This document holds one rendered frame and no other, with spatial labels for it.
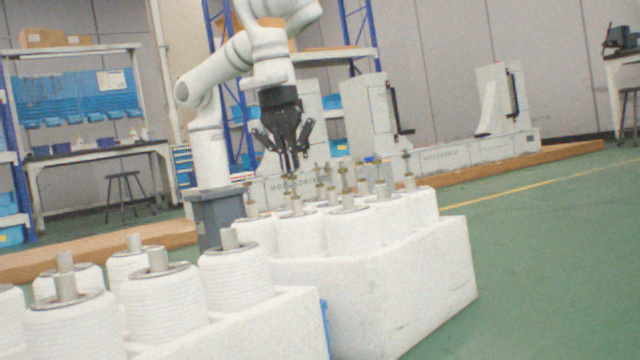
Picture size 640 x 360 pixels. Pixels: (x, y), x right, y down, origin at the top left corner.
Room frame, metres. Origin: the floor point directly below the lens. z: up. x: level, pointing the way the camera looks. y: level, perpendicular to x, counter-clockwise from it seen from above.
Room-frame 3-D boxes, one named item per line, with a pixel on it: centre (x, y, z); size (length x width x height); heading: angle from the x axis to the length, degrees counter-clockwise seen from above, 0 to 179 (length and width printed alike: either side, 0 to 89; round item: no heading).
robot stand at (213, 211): (1.70, 0.29, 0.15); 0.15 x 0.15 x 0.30; 30
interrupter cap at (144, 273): (0.73, 0.21, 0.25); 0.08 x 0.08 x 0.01
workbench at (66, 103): (6.45, 2.32, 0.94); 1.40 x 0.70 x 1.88; 120
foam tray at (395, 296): (1.23, -0.02, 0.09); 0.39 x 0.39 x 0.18; 53
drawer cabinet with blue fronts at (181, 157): (6.87, 1.47, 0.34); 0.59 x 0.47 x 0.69; 30
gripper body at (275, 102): (1.14, 0.05, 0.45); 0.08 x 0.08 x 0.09
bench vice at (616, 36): (4.96, -2.63, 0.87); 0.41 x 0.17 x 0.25; 120
